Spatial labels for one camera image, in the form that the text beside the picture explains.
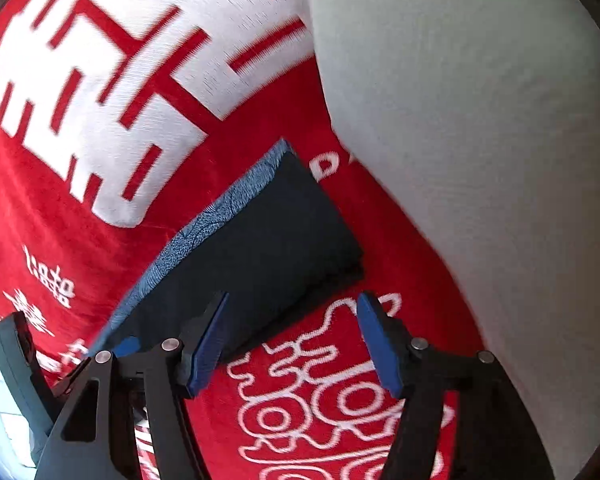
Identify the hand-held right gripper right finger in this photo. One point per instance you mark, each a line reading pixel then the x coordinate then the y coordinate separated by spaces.
pixel 380 347

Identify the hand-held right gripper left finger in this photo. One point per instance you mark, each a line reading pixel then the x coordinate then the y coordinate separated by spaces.
pixel 207 347

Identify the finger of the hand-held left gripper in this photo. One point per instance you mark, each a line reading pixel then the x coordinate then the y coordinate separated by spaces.
pixel 127 346

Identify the dark navy pants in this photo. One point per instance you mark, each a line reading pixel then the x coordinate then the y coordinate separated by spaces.
pixel 260 240

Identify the white pillow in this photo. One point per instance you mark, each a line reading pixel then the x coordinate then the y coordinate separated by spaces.
pixel 455 135

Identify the red printed blanket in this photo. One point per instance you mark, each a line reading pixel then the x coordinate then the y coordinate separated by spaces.
pixel 105 85

